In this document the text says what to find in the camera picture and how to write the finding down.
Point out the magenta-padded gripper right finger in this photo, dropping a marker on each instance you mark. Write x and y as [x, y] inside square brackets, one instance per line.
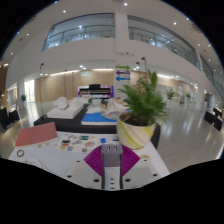
[130, 161]

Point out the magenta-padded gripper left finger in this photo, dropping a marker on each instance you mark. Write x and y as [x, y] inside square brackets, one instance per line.
[93, 161]

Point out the grey-purple charger block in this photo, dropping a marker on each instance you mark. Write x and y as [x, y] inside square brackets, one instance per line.
[111, 156]

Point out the sheet of colourful stickers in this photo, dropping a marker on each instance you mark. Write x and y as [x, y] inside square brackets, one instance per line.
[76, 143]

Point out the green plant in striped pot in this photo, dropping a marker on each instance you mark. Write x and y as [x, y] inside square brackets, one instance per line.
[135, 135]

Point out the black display table with models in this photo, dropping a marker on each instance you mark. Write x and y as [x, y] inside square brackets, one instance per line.
[66, 125]

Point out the flat pink board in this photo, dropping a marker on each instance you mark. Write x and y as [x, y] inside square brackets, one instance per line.
[36, 134]

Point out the black piano with purple screen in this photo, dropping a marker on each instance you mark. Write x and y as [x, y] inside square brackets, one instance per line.
[96, 91]

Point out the potted background plant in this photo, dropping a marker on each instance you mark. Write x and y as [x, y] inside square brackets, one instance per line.
[170, 94]
[23, 98]

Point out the black floor lamp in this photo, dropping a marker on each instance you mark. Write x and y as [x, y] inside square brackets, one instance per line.
[144, 63]
[42, 90]

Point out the direction sign with coloured arrows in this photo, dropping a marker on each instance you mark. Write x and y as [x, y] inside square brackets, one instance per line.
[122, 72]

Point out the group of black chairs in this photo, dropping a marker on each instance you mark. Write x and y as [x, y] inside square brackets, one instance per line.
[8, 117]
[215, 119]

